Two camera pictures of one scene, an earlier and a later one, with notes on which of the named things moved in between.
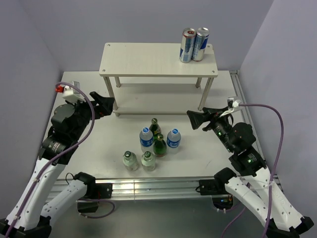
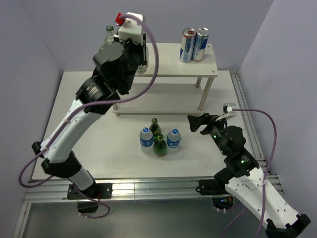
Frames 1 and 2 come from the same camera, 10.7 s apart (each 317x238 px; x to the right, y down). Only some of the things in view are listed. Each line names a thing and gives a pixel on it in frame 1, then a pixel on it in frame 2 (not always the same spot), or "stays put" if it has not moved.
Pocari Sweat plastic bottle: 173,141 stays put
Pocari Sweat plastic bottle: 146,140 stays put
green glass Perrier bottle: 155,129 stays put
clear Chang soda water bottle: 130,160 → 109,37
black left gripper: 105,106 → 140,48
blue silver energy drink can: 200,42 stays put
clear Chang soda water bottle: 148,161 → 142,69
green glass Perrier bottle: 160,147 stays put
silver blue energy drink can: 187,44 stays put
